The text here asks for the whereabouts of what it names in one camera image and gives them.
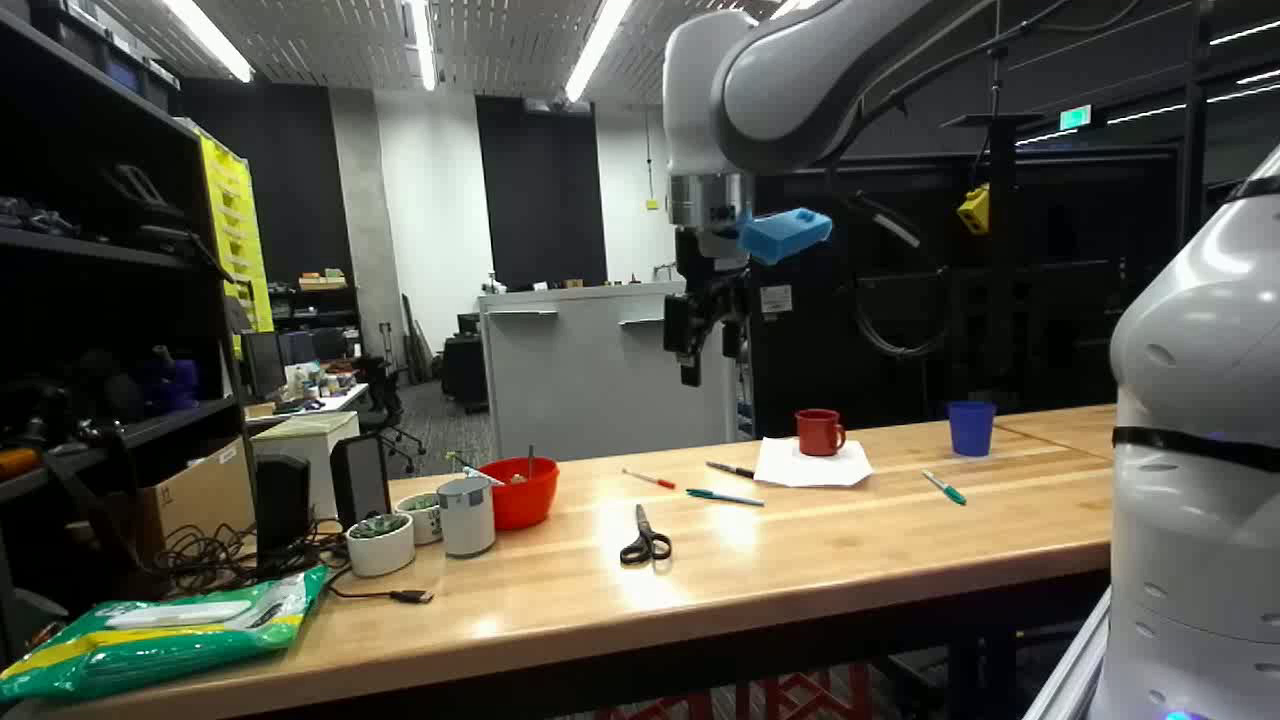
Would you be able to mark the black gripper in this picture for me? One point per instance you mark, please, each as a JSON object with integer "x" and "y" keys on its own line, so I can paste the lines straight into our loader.
{"x": 702, "y": 287}

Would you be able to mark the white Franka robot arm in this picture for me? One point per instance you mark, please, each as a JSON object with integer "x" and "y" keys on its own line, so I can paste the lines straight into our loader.
{"x": 803, "y": 82}

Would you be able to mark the black marker on table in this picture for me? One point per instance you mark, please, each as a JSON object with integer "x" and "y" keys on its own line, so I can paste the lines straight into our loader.
{"x": 729, "y": 469}

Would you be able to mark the long green marker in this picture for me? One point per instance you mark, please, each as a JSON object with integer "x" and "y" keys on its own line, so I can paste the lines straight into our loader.
{"x": 727, "y": 497}

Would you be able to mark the orange plastic bowl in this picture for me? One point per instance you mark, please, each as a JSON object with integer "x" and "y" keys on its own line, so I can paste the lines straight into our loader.
{"x": 521, "y": 497}

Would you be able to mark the short green marker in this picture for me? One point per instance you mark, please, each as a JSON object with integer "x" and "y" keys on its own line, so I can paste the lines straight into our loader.
{"x": 947, "y": 490}

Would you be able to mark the white cabinet label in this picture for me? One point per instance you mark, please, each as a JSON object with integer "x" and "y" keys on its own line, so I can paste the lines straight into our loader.
{"x": 777, "y": 296}

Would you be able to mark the red mug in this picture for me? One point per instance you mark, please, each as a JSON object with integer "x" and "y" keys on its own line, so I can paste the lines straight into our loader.
{"x": 816, "y": 433}

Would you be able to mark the clear pen red cap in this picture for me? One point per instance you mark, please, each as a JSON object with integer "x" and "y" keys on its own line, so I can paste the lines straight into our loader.
{"x": 650, "y": 476}

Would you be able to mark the white paper sheet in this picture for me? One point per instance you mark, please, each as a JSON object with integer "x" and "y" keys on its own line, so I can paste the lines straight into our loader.
{"x": 812, "y": 469}

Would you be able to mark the black scissors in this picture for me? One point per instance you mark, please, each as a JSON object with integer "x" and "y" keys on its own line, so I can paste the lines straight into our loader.
{"x": 650, "y": 544}

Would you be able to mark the blue cup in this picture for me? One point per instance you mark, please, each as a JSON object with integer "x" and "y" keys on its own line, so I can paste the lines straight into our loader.
{"x": 971, "y": 430}

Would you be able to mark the grey cylindrical can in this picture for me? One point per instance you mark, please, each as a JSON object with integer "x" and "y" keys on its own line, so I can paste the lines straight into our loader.
{"x": 467, "y": 520}

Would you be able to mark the yellow hanging object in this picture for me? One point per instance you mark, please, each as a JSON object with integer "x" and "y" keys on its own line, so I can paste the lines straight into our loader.
{"x": 979, "y": 208}

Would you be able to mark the black stand pole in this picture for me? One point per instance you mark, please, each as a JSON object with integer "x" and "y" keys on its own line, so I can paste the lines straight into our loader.
{"x": 1003, "y": 264}

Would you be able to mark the ceiling light strip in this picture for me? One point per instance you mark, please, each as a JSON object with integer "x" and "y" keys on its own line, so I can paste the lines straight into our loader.
{"x": 795, "y": 7}
{"x": 423, "y": 42}
{"x": 597, "y": 48}
{"x": 206, "y": 39}

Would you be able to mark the black office chair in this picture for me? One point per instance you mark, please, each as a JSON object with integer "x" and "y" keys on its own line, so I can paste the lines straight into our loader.
{"x": 382, "y": 394}

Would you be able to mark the small white succulent pot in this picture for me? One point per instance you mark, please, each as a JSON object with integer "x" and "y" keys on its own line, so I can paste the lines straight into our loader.
{"x": 423, "y": 520}

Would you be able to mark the black speaker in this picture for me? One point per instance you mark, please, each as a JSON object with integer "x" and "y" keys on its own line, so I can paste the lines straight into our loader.
{"x": 360, "y": 480}
{"x": 281, "y": 514}

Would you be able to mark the large white succulent pot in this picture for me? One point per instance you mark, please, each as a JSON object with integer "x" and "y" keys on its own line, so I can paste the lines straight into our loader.
{"x": 382, "y": 548}

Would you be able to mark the white box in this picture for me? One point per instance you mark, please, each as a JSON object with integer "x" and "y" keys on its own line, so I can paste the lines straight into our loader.
{"x": 305, "y": 446}

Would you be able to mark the green exit sign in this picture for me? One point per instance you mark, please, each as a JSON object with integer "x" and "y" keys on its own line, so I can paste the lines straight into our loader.
{"x": 1075, "y": 118}

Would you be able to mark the yellow banner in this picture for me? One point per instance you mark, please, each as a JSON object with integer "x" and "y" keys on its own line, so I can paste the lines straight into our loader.
{"x": 239, "y": 235}

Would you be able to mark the brown cardboard box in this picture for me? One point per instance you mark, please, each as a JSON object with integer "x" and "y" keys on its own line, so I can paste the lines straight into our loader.
{"x": 201, "y": 500}

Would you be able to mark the purple object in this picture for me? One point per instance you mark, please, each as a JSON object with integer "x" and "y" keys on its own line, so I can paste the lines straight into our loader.
{"x": 172, "y": 382}

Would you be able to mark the green wipes package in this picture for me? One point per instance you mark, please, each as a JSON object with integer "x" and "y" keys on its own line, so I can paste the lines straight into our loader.
{"x": 161, "y": 638}

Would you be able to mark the black storage shelf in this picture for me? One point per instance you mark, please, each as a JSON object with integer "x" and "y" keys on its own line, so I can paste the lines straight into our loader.
{"x": 83, "y": 307}

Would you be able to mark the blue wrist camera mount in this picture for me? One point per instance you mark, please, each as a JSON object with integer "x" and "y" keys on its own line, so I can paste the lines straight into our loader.
{"x": 787, "y": 235}

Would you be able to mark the black cabinet enclosure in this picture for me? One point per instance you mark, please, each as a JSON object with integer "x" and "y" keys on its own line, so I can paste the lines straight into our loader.
{"x": 1067, "y": 292}

